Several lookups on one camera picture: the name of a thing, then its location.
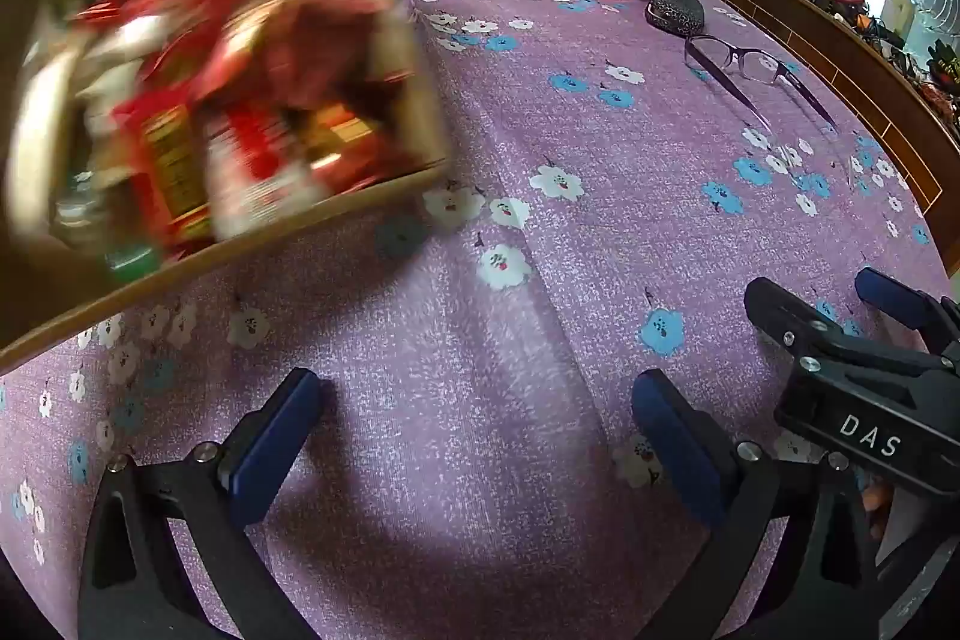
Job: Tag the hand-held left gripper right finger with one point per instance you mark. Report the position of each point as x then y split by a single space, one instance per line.
675 452

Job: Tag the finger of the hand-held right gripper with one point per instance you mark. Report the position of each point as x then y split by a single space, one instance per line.
889 295
780 310

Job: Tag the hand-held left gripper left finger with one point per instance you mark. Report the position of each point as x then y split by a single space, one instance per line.
274 441

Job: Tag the cardboard box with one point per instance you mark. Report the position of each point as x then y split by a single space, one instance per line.
262 235

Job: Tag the pile of snack packets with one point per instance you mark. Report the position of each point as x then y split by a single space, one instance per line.
195 108

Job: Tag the person's right hand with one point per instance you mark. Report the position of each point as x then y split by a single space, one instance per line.
876 511

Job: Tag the purple floral tablecloth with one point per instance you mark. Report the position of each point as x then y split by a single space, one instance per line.
600 235

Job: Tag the wooden cabinet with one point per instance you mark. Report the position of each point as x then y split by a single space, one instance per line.
847 55

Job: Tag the purple-framed eyeglasses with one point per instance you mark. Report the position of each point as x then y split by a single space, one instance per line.
739 66

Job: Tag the black glasses case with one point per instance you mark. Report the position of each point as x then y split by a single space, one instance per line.
675 9

